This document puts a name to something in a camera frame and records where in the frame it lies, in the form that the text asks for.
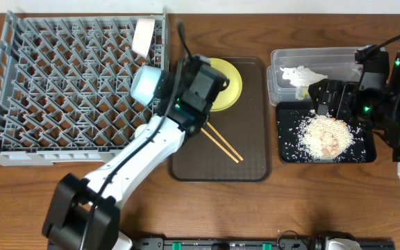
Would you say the light blue bowl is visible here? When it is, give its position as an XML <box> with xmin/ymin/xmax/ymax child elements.
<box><xmin>131</xmin><ymin>65</ymin><xmax>162</xmax><ymax>106</ymax></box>

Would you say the wooden chopstick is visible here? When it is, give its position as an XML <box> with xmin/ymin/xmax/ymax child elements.
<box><xmin>201</xmin><ymin>128</ymin><xmax>239</xmax><ymax>163</ymax></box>
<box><xmin>206</xmin><ymin>122</ymin><xmax>244</xmax><ymax>162</ymax></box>

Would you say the yellow plate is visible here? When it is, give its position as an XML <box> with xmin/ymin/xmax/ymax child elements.
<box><xmin>210</xmin><ymin>58</ymin><xmax>242</xmax><ymax>112</ymax></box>

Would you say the pink bowl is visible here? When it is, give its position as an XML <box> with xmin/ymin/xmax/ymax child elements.
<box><xmin>131</xmin><ymin>18</ymin><xmax>155</xmax><ymax>58</ymax></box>

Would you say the white green cup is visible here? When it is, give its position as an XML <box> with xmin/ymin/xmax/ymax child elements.
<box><xmin>134</xmin><ymin>124</ymin><xmax>147</xmax><ymax>138</ymax></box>

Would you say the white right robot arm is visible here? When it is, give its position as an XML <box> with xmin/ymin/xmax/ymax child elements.
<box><xmin>308</xmin><ymin>47</ymin><xmax>400</xmax><ymax>180</ymax></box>

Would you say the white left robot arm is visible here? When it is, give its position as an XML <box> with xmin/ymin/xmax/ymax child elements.
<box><xmin>42</xmin><ymin>112</ymin><xmax>186</xmax><ymax>249</ymax></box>

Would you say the rice food waste pile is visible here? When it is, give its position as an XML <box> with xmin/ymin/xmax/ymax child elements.
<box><xmin>301</xmin><ymin>114</ymin><xmax>353</xmax><ymax>160</ymax></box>

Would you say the crumpled white paper waste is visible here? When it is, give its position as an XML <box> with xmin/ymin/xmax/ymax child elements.
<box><xmin>280</xmin><ymin>66</ymin><xmax>328</xmax><ymax>100</ymax></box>

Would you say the grey plastic dishwasher rack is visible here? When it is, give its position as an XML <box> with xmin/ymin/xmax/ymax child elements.
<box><xmin>0</xmin><ymin>12</ymin><xmax>170</xmax><ymax>166</ymax></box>

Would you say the black tray bin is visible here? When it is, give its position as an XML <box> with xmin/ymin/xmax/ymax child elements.
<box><xmin>276</xmin><ymin>101</ymin><xmax>377</xmax><ymax>163</ymax></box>

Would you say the clear plastic bin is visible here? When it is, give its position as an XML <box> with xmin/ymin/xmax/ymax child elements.
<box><xmin>267</xmin><ymin>47</ymin><xmax>362</xmax><ymax>106</ymax></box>

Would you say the brown serving tray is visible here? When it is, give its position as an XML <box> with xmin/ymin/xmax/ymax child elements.
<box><xmin>169</xmin><ymin>57</ymin><xmax>272</xmax><ymax>182</ymax></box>

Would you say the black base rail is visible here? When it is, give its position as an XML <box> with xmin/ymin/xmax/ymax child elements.
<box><xmin>132</xmin><ymin>231</ymin><xmax>396</xmax><ymax>250</ymax></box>

